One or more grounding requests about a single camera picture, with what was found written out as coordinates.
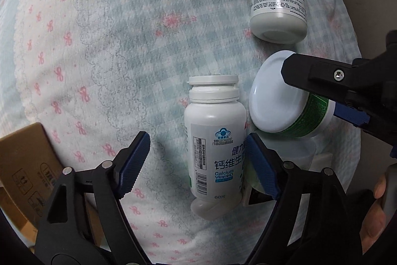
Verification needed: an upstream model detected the white jar with green label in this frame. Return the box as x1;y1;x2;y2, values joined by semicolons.
249;51;337;139

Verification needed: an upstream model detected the brown cardboard box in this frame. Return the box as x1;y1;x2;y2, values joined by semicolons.
0;122;103;242

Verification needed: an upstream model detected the white jar with black lid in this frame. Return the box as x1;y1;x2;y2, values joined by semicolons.
250;0;308;44

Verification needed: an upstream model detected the white vitamin bottle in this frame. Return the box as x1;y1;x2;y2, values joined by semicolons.
184;74;247;220

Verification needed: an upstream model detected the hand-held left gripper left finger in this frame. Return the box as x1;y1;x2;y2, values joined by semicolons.
34;131;152;265

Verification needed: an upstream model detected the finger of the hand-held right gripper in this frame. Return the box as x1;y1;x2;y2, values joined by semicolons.
281;52;385;108
332;101;388;149

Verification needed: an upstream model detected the person's right hand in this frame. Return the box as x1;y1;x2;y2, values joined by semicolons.
359;172;388;241

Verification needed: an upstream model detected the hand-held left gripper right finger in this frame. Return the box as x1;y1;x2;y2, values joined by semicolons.
245;132;358;265

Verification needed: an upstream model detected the checked floral blanket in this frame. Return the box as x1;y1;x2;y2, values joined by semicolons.
0;0;363;265

